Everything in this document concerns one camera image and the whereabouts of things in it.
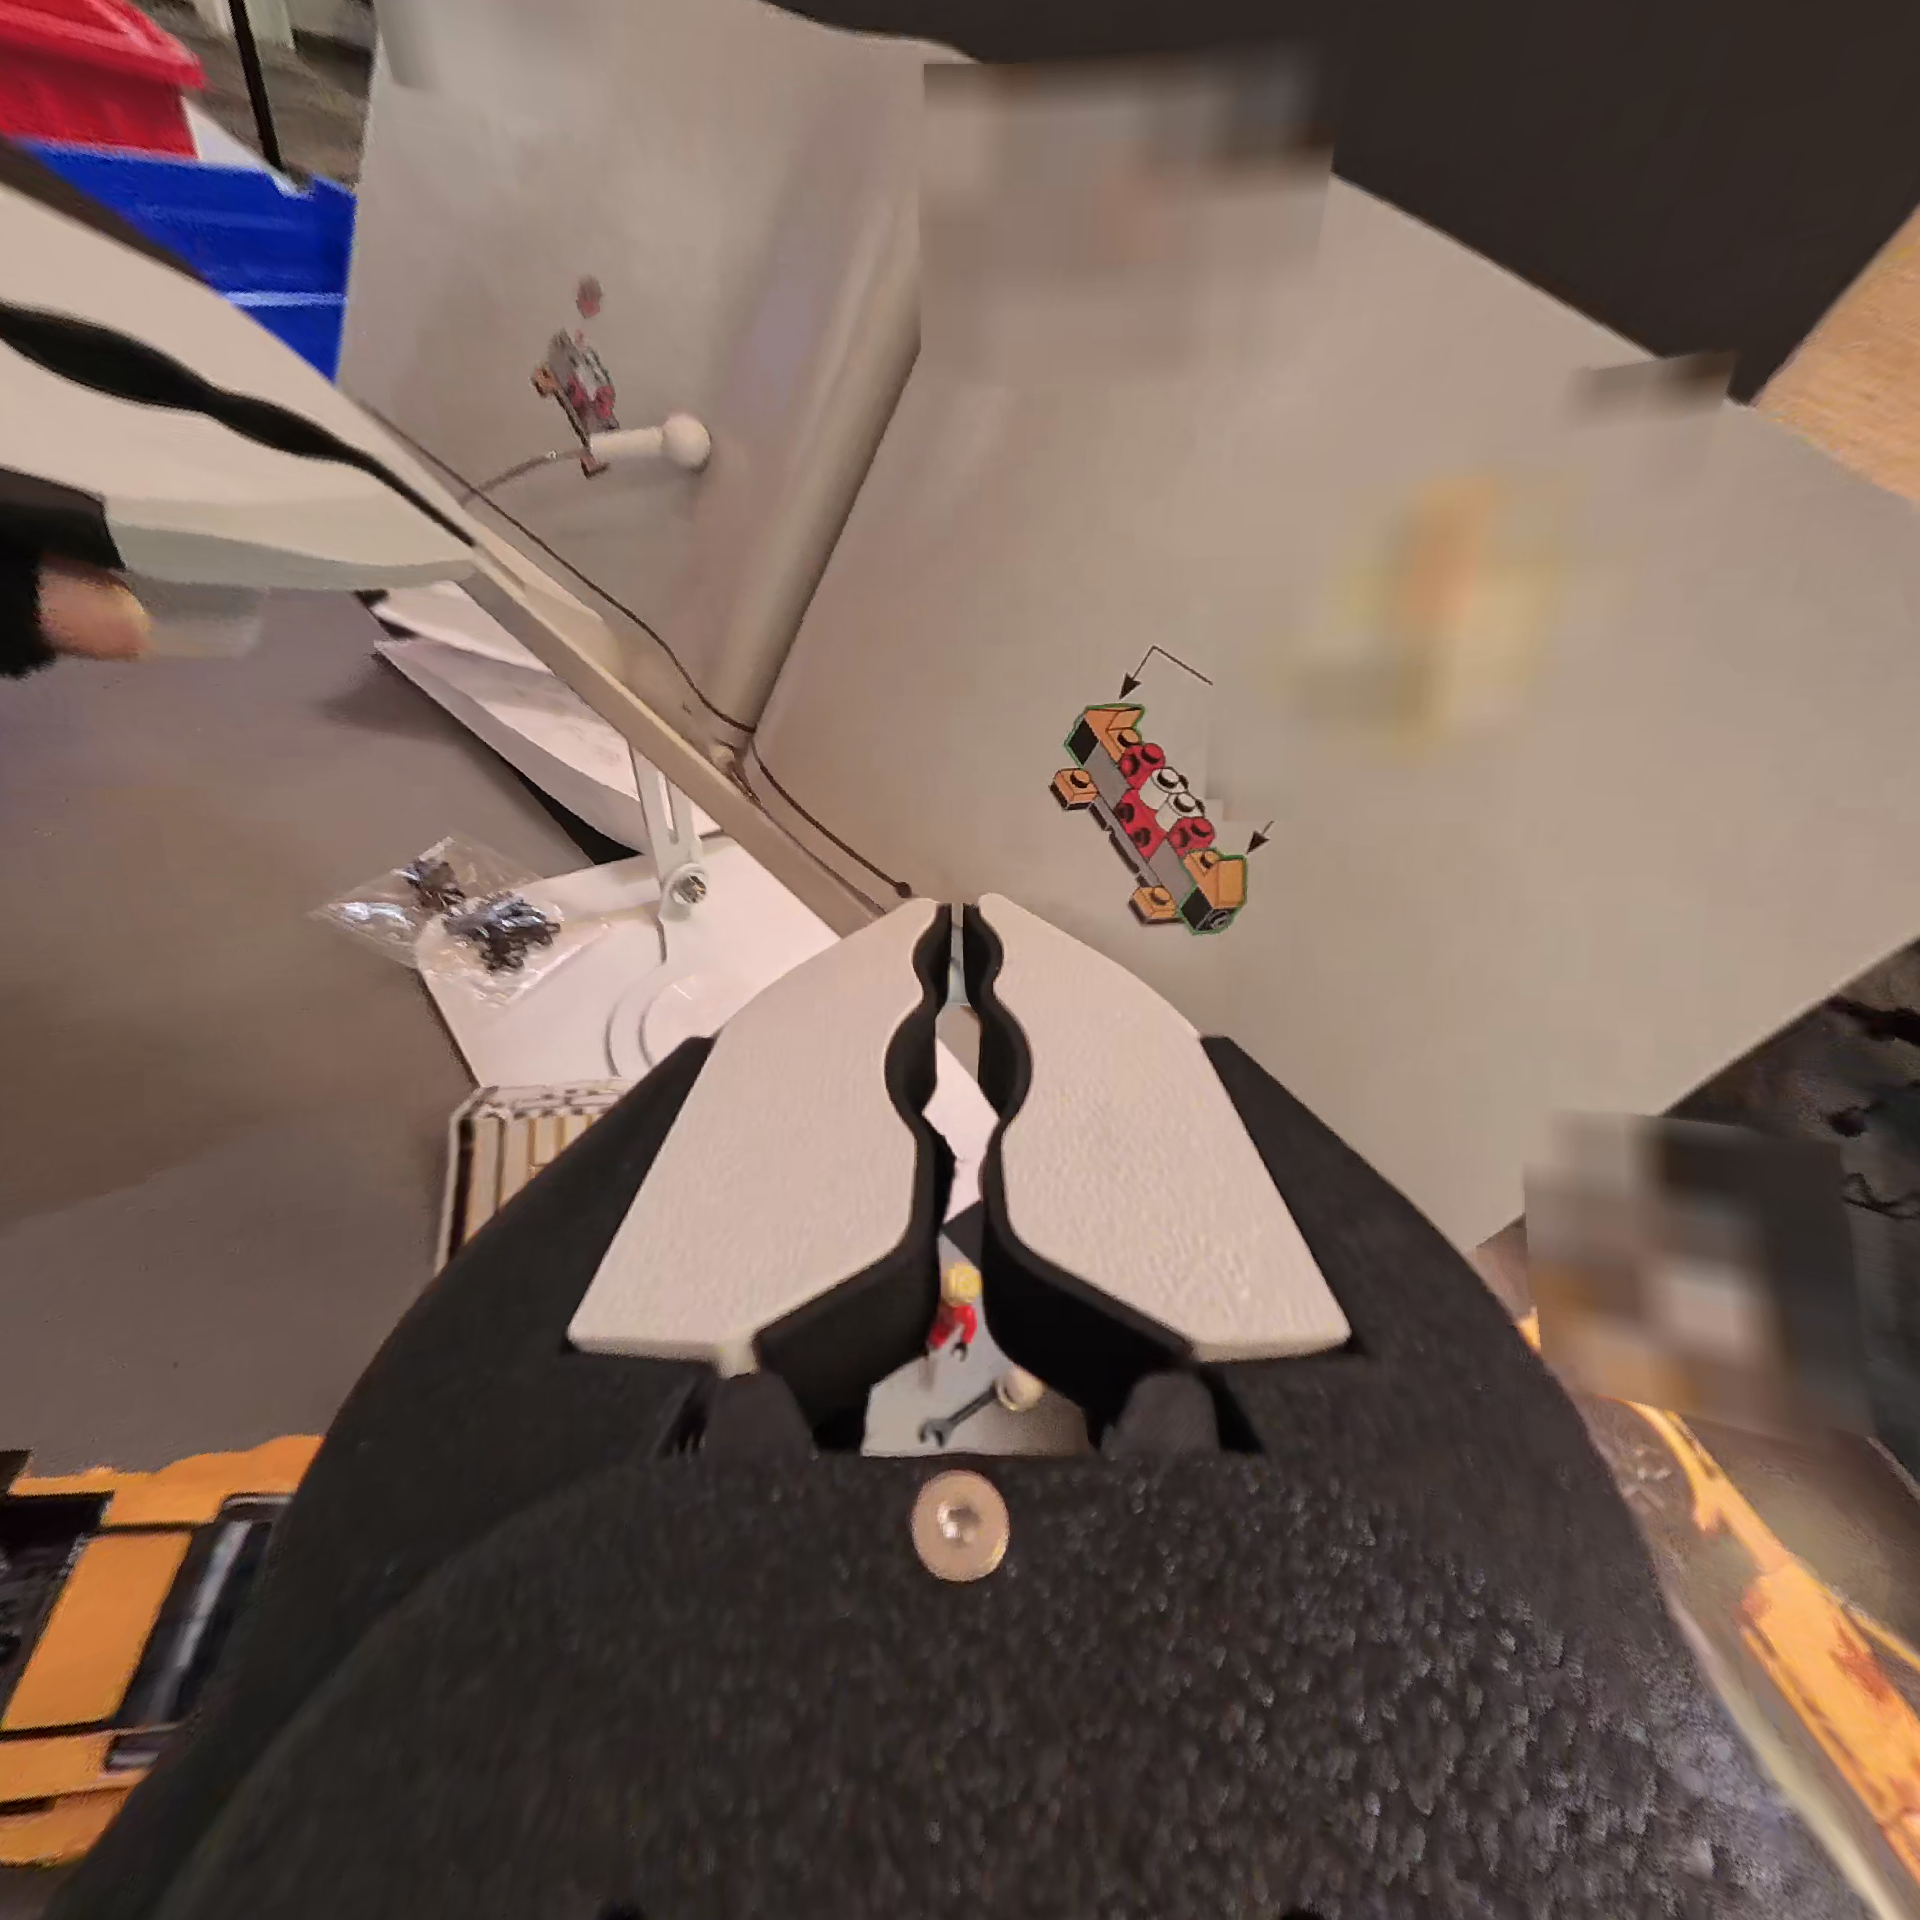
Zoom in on black lego set box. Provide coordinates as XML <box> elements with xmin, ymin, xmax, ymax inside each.
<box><xmin>1477</xmin><ymin>962</ymin><xmax>1920</xmax><ymax>1892</ymax></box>

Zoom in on white paper bag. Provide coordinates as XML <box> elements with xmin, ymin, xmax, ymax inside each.
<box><xmin>374</xmin><ymin>588</ymin><xmax>707</xmax><ymax>863</ymax></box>

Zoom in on person's left hand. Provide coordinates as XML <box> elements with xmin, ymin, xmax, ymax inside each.
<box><xmin>0</xmin><ymin>469</ymin><xmax>156</xmax><ymax>682</ymax></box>

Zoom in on lego instruction booklet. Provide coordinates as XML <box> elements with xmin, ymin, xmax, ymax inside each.
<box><xmin>339</xmin><ymin>0</ymin><xmax>1920</xmax><ymax>1250</ymax></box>

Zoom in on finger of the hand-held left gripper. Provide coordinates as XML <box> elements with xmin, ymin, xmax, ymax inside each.
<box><xmin>0</xmin><ymin>182</ymin><xmax>475</xmax><ymax>545</ymax></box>
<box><xmin>0</xmin><ymin>367</ymin><xmax>485</xmax><ymax>598</ymax></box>

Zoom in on yellow lego car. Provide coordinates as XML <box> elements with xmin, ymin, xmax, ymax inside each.
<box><xmin>0</xmin><ymin>1431</ymin><xmax>324</xmax><ymax>1872</ymax></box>

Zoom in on lego sticker sheet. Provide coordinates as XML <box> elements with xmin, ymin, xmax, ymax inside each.
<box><xmin>437</xmin><ymin>1080</ymin><xmax>633</xmax><ymax>1277</ymax></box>

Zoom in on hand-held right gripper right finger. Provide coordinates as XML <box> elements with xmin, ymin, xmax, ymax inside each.
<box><xmin>959</xmin><ymin>892</ymin><xmax>1355</xmax><ymax>1455</ymax></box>

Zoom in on clear plastic bag dark pieces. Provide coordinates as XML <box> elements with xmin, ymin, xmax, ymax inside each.
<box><xmin>306</xmin><ymin>830</ymin><xmax>610</xmax><ymax>1011</ymax></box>

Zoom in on red plastic bin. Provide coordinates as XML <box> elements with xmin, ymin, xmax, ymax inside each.
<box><xmin>0</xmin><ymin>0</ymin><xmax>203</xmax><ymax>160</ymax></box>

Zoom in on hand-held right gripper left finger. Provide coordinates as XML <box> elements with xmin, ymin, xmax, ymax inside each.
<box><xmin>571</xmin><ymin>902</ymin><xmax>959</xmax><ymax>1455</ymax></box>

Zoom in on blue plastic bin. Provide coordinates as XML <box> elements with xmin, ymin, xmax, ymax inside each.
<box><xmin>33</xmin><ymin>141</ymin><xmax>361</xmax><ymax>378</ymax></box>

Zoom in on white book stand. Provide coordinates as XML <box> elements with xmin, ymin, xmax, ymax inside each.
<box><xmin>341</xmin><ymin>210</ymin><xmax>1920</xmax><ymax>1088</ymax></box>

